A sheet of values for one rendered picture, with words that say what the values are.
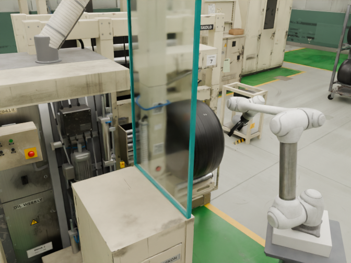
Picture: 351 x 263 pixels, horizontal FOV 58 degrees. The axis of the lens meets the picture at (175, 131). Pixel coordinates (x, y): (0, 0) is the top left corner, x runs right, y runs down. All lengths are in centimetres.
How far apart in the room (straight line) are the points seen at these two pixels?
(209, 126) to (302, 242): 96
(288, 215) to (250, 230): 133
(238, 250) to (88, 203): 189
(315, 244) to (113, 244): 139
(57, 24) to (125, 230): 119
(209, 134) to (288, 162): 52
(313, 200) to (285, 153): 40
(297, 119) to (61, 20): 143
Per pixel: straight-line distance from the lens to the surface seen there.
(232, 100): 232
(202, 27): 279
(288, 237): 230
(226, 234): 330
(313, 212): 223
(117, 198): 161
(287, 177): 203
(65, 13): 198
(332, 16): 1371
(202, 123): 210
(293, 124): 189
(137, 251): 141
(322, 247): 233
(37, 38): 198
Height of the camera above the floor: 222
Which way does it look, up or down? 25 degrees down
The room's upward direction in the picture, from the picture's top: 1 degrees clockwise
